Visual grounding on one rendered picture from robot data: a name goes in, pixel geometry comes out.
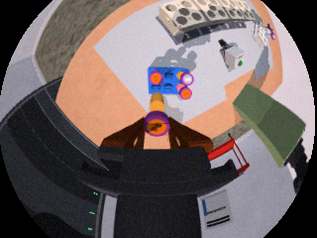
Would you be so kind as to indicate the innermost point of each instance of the beige bucket adapter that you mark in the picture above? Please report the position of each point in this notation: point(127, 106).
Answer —
point(247, 14)
point(211, 14)
point(235, 13)
point(172, 20)

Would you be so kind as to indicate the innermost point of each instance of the blue tube rack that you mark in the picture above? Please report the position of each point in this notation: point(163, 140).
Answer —
point(165, 85)

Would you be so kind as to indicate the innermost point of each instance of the white tube rack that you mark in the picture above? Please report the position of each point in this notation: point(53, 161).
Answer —
point(257, 34)

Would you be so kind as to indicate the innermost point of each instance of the grey flat mat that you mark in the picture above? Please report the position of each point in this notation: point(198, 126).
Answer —
point(140, 41)

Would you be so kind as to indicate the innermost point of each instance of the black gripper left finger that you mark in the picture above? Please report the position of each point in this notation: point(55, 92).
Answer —
point(126, 137)

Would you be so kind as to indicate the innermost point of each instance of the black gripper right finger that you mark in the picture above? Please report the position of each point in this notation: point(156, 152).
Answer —
point(187, 137)

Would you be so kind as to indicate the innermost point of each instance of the tube with pink liquid and purple cap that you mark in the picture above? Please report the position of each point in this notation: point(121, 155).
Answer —
point(184, 92)

